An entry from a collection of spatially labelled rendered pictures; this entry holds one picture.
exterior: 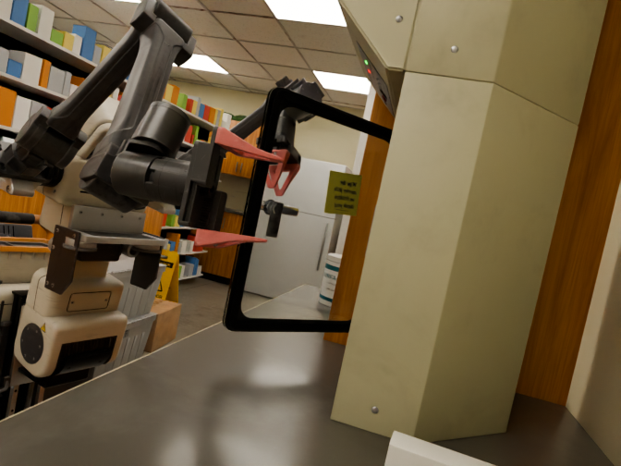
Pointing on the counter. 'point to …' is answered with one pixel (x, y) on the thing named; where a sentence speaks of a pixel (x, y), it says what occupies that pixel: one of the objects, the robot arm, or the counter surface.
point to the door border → (261, 205)
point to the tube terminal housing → (466, 214)
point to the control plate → (375, 78)
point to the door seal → (259, 208)
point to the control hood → (383, 37)
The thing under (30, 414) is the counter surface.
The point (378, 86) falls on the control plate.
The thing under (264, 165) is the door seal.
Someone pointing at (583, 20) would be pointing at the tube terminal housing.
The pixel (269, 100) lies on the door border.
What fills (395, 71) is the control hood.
